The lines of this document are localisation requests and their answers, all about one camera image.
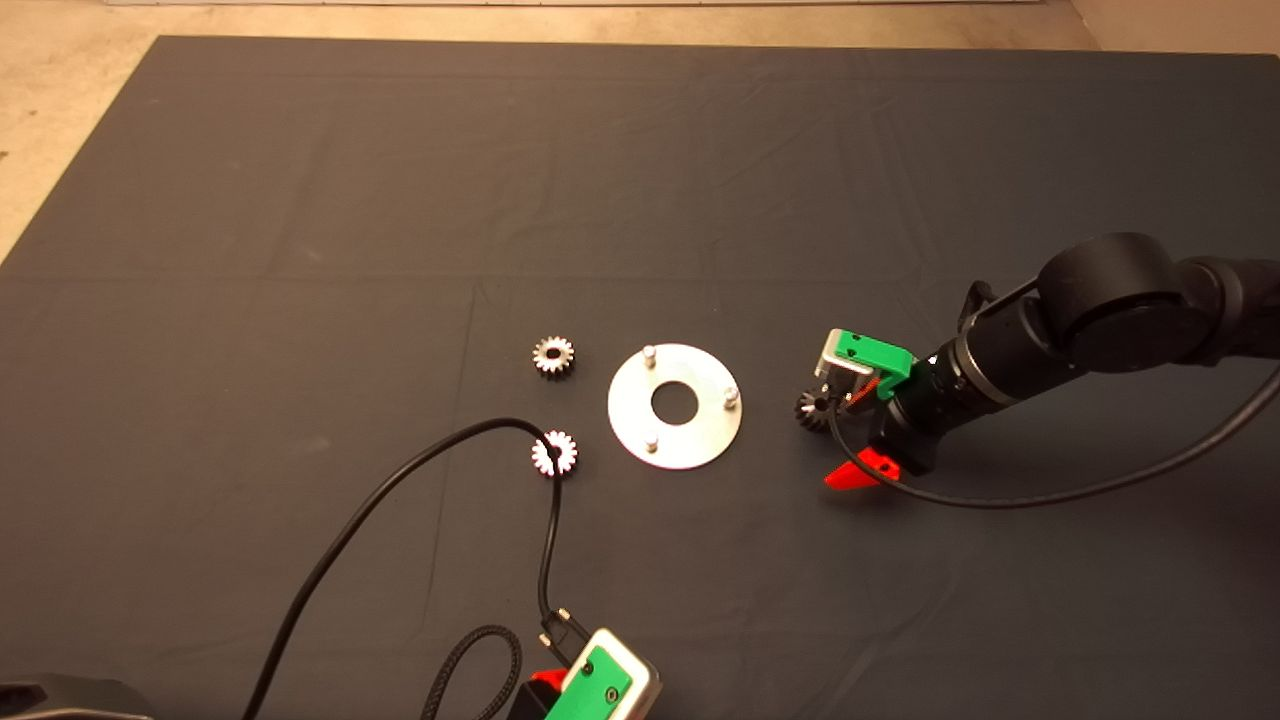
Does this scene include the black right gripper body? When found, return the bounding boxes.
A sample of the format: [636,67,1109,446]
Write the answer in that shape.
[868,350,976,473]

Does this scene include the small steel spur gear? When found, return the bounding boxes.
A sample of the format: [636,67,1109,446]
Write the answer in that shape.
[531,335,576,381]
[531,430,579,479]
[795,388,836,438]

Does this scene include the round metal carrier plate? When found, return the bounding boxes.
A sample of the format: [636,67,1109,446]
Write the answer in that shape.
[607,343,744,471]

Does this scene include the dark grey table cloth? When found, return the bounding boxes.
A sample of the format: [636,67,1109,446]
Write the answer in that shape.
[0,35,1280,720]

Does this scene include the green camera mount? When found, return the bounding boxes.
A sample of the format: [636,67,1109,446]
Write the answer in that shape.
[833,330,916,401]
[548,645,633,720]

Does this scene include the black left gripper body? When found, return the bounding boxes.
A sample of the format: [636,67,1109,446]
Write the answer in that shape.
[505,682,561,720]

